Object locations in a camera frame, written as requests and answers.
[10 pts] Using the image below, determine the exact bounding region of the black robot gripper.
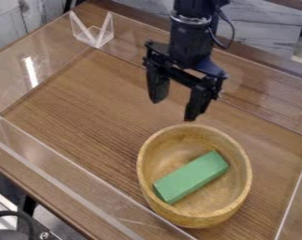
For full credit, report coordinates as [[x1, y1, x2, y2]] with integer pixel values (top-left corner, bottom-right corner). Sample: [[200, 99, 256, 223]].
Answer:
[[143, 13, 228, 121]]

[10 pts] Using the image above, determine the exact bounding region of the black table leg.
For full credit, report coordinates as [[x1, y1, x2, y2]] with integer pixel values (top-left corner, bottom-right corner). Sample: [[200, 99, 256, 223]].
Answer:
[[22, 195, 37, 217]]

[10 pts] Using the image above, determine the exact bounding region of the clear acrylic corner bracket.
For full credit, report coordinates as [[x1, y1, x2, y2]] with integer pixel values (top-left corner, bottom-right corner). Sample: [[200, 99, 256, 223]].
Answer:
[[69, 11, 113, 49]]

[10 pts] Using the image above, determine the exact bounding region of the clear acrylic tray wall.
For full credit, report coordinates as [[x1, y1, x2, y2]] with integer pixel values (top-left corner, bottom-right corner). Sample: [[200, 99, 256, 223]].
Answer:
[[0, 115, 195, 240]]

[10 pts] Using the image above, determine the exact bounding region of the brown wooden bowl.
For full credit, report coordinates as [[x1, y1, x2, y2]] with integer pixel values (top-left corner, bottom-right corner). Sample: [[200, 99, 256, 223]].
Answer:
[[136, 124, 252, 229]]

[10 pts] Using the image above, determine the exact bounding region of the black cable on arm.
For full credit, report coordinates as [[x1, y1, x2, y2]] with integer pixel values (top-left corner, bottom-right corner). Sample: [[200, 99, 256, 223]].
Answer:
[[207, 8, 236, 51]]

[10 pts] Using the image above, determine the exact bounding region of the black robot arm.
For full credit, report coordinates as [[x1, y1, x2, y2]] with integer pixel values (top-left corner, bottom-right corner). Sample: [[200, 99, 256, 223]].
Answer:
[[143, 0, 231, 121]]

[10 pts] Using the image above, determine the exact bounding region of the green rectangular block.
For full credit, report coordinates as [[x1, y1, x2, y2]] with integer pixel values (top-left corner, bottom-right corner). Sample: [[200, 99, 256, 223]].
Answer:
[[152, 151, 229, 204]]

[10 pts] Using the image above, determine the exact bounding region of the black cable lower left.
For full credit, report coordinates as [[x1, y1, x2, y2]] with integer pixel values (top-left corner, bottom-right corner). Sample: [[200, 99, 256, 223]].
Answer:
[[0, 210, 34, 240]]

